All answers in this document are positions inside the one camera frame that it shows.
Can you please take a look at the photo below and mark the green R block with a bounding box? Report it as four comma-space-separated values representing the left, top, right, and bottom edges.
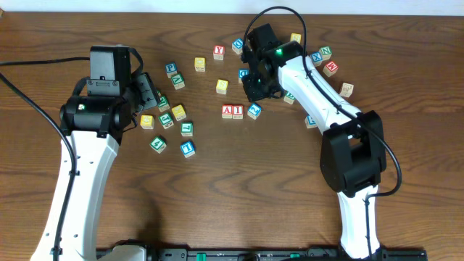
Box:
157, 96, 170, 112

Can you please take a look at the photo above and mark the blue T block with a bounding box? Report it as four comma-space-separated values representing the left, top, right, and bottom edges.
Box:
180, 141, 196, 158

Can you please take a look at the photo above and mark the yellow block near R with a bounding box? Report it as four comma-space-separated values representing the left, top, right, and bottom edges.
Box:
172, 104, 186, 121

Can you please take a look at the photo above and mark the blue D block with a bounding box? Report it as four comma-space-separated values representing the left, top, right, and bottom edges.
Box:
238, 69, 249, 83

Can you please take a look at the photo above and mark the white block right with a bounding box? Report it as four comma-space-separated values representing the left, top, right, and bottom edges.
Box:
339, 83, 354, 98

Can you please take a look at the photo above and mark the yellow block top right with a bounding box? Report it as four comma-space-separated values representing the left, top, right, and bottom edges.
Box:
290, 33, 302, 44

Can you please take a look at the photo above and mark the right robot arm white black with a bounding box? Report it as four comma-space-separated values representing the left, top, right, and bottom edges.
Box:
241, 41, 387, 259

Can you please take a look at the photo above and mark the yellow block centre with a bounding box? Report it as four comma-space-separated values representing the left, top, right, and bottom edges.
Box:
216, 79, 228, 95

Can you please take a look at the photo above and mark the green V block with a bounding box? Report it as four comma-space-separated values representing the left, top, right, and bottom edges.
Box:
171, 73, 185, 90

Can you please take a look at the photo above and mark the green N block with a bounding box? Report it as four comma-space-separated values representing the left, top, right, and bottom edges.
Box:
319, 46, 333, 61

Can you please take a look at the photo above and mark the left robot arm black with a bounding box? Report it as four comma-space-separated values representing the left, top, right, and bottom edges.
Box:
31, 72, 160, 260

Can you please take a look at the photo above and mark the green J block left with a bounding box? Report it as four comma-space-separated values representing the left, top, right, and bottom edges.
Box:
159, 112, 174, 129

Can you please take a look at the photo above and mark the yellow G block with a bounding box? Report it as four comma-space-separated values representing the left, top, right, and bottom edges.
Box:
140, 115, 155, 130

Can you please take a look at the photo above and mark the green 7 block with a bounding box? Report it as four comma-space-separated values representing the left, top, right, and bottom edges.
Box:
181, 122, 194, 137

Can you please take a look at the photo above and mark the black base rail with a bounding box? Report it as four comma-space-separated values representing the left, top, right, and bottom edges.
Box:
96, 239, 428, 261

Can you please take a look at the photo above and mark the green B block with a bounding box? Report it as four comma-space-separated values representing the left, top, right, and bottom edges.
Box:
283, 91, 296, 104

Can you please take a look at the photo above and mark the blue P block left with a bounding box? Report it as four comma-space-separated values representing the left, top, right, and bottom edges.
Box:
165, 62, 178, 78

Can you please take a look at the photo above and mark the red I block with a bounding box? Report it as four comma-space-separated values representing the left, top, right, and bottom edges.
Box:
232, 105, 244, 119

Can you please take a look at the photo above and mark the yellow block top left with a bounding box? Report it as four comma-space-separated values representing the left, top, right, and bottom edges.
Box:
194, 57, 206, 72

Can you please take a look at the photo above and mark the red Y block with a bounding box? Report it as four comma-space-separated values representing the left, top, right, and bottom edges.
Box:
213, 45, 225, 60

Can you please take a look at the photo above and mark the red A block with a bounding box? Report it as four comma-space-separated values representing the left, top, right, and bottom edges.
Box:
221, 104, 233, 119

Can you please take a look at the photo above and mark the red M block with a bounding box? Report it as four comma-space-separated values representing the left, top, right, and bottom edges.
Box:
323, 61, 339, 77

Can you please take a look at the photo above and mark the blue 2 block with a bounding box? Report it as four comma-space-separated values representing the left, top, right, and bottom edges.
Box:
247, 103, 262, 120

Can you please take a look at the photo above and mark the blue 5 block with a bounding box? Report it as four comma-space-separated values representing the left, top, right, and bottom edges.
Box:
304, 115, 317, 129

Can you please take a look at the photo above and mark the green 4 block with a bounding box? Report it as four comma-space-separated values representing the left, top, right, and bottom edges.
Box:
149, 136, 167, 154

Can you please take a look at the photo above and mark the blue Q block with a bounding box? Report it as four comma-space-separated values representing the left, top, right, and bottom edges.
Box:
231, 38, 244, 55

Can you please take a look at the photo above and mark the blue X block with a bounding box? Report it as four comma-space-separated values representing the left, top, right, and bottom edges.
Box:
310, 51, 323, 67

